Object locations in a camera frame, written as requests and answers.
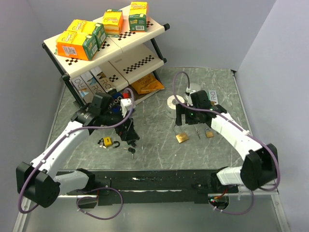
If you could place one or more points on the yellow orange sponge pack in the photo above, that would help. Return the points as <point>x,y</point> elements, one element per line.
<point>113,21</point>

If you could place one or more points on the teal white RIO box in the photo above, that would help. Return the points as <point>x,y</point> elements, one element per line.
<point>213,96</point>

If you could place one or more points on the aluminium frame rail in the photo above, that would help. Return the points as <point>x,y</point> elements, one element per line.
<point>252,184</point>

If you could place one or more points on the orange honey dijon bag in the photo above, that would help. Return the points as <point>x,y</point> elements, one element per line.
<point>147,84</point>

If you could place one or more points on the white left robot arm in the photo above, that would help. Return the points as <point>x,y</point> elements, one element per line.
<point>38,180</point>

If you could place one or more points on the rear yellow sponge box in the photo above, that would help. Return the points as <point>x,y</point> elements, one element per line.
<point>89,27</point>

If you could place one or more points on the beige two tier shelf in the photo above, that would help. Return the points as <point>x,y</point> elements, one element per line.
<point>123,60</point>

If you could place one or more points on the black head key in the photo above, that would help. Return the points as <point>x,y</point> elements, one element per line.
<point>131,148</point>

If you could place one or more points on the right RIO box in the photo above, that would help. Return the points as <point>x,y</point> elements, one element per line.
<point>102,79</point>

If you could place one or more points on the yellow padlock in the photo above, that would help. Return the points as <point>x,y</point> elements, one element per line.
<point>107,142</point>

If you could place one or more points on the white toilet paper roll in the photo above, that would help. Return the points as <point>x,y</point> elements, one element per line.
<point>171,107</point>

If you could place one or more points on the green yellow sponge box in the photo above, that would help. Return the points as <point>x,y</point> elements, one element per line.
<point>138,16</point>

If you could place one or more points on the small brass padlock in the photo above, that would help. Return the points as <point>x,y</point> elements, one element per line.
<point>209,133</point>

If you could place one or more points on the middle RIO box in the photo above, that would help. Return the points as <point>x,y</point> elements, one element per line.
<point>92,83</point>

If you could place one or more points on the small silver keys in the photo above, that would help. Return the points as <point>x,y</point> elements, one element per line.
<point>197,133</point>

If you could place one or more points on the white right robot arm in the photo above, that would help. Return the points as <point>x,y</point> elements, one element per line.
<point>260,162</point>

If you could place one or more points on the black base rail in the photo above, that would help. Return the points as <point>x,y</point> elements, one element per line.
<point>156,186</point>

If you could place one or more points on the front orange sponge box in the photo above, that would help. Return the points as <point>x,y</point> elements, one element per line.
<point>76,45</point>

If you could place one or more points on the long shackle brass padlock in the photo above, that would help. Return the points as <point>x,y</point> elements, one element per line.
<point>180,135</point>

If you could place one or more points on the blue Doritos bag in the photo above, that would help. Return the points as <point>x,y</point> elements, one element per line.
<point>116,108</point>

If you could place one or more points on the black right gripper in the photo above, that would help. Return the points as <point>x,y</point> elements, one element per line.
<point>181,109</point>

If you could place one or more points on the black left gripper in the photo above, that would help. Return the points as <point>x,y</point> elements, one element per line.
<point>127,133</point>

